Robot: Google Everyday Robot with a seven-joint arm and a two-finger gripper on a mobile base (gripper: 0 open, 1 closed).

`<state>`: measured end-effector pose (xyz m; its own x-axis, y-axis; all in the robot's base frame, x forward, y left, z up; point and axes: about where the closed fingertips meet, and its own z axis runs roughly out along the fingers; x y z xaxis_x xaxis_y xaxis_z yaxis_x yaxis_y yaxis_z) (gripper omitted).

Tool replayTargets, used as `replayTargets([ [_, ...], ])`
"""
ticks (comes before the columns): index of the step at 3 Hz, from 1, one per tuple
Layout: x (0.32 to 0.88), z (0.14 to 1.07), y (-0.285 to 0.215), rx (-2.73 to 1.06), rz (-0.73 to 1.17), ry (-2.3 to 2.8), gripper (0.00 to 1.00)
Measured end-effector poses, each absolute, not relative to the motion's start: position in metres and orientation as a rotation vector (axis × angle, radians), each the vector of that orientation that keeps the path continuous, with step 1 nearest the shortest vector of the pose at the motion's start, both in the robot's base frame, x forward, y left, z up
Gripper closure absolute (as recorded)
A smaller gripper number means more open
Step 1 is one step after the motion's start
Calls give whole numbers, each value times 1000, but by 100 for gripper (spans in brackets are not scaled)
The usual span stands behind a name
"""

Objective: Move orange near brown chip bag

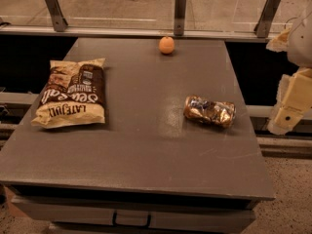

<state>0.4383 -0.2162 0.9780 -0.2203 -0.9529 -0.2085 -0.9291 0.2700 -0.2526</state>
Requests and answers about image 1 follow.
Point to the grey drawer with handle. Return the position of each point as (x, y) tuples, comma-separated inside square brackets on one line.
[(73, 216)]

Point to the metal rail bracket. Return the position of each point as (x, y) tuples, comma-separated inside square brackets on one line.
[(179, 20), (58, 20), (264, 23)]

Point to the crumpled shiny foil bag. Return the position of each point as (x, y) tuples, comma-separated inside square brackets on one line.
[(218, 113)]

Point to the right metal rail bracket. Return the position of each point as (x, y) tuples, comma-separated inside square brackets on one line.
[(264, 23)]

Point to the orange fruit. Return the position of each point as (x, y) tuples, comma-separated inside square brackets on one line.
[(166, 45)]

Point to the left metal rail bracket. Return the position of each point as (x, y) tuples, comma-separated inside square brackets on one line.
[(58, 20)]

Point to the brown chip bag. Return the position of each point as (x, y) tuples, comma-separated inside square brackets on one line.
[(74, 95)]

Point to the middle metal rail bracket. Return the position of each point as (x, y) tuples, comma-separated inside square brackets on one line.
[(179, 20)]

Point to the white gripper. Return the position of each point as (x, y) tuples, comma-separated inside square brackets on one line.
[(301, 46)]

